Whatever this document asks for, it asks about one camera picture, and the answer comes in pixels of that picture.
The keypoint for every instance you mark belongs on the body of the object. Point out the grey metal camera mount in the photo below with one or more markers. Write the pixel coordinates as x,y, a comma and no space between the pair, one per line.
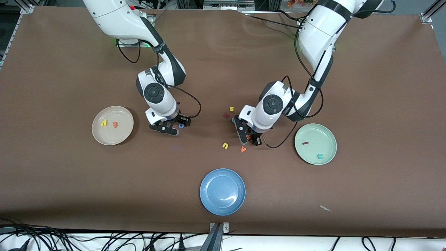
216,240

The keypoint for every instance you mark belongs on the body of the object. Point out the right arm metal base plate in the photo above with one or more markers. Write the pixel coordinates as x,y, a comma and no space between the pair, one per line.
122,44

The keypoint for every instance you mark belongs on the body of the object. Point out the orange artificial flowers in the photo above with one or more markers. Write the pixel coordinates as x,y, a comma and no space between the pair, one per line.
299,2

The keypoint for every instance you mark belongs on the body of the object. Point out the brown round plate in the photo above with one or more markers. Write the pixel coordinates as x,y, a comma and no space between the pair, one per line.
111,134

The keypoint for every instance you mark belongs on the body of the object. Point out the aluminium frame rail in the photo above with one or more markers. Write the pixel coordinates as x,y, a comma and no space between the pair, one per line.
430,12
26,7

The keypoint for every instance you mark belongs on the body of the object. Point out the blue round plate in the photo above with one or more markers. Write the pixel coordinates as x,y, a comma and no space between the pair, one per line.
222,191

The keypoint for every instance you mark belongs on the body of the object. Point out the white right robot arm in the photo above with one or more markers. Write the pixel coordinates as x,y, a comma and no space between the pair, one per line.
115,17

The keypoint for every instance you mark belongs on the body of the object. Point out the grey metal box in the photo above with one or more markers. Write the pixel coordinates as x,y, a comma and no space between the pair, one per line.
228,4

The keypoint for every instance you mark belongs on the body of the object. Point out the green round plate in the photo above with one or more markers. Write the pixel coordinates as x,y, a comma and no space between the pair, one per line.
315,150

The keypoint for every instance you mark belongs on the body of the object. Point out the small white paper scrap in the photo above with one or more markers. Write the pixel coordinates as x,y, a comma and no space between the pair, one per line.
325,208

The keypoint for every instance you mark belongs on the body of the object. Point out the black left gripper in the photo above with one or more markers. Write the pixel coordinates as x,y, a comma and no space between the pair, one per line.
256,137

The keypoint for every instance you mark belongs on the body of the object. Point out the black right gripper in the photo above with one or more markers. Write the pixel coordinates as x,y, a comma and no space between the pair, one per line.
180,120

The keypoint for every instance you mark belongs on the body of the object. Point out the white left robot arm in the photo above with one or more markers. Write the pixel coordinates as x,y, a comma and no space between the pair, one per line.
320,31

